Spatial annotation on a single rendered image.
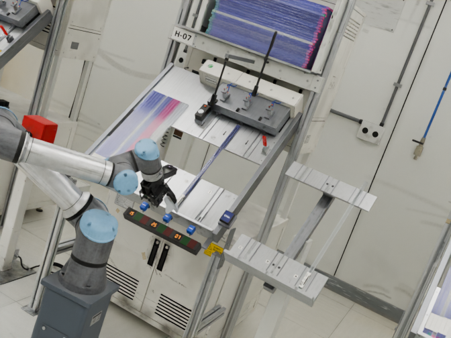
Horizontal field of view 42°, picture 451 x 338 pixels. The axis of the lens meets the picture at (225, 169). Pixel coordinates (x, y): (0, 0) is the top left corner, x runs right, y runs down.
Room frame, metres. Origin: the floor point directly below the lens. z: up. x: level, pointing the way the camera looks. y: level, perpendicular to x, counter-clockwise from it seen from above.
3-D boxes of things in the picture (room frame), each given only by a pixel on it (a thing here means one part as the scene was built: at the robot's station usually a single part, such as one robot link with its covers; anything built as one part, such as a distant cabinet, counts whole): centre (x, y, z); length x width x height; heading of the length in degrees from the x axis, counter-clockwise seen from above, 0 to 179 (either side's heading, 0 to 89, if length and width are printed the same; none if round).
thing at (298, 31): (2.68, 0.03, 1.52); 0.51 x 0.13 x 0.27; 69
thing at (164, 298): (2.82, 0.04, 0.31); 0.70 x 0.65 x 0.62; 69
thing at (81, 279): (1.72, 0.31, 0.60); 0.15 x 0.15 x 0.10
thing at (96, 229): (1.73, 0.32, 0.72); 0.13 x 0.12 x 0.14; 22
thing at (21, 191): (2.65, 0.88, 0.39); 0.24 x 0.24 x 0.78; 69
